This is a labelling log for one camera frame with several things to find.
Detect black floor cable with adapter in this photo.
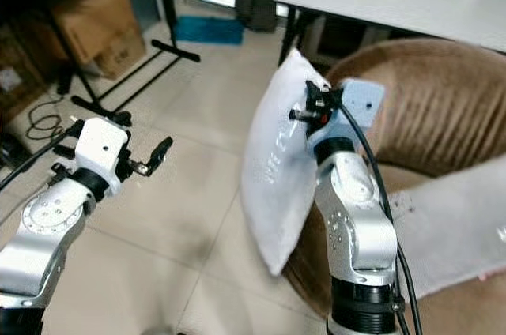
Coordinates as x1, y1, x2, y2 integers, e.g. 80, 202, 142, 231
25, 96, 81, 145

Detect white pillow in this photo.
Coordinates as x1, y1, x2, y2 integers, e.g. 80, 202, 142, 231
240, 48, 333, 277

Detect brown round sofa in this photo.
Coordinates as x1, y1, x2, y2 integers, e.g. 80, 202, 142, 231
283, 37, 506, 335

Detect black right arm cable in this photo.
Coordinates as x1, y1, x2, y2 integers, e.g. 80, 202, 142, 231
335, 101, 425, 335

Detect dark brown labelled box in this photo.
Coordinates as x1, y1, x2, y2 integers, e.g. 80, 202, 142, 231
0, 22, 50, 116

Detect white cushion with small print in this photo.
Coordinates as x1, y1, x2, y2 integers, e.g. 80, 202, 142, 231
390, 153, 506, 301

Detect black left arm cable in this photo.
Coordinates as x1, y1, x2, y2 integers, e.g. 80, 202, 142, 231
0, 145, 66, 191

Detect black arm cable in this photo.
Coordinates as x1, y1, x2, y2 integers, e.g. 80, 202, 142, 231
335, 101, 425, 335
0, 145, 66, 191

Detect brown cardboard box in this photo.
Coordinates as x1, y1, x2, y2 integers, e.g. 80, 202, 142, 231
51, 0, 148, 80

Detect blue floor mat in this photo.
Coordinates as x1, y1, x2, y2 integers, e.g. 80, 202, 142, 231
175, 16, 245, 46

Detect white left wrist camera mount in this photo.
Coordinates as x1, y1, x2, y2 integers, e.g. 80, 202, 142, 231
74, 118, 130, 186

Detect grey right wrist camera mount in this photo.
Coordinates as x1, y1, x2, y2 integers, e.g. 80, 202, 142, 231
308, 78, 387, 155

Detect black metal floor stand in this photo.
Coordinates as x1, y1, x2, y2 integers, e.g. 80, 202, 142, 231
47, 0, 202, 119

